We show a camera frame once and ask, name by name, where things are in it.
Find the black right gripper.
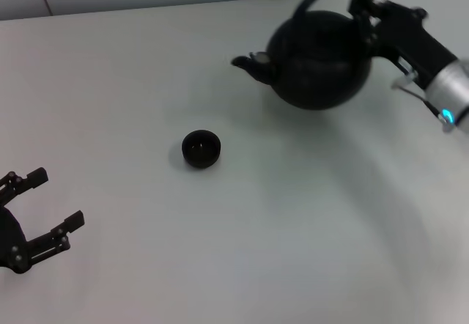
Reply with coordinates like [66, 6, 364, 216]
[347, 0, 459, 90]

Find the black round teapot with handle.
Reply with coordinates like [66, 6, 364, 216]
[230, 0, 373, 111]

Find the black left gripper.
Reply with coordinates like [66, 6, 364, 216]
[0, 167, 86, 275]

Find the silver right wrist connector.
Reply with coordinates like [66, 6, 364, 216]
[391, 70, 418, 90]

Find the small dark teacup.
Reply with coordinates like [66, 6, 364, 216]
[181, 129, 223, 170]

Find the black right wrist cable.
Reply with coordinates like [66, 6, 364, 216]
[399, 84, 446, 119]

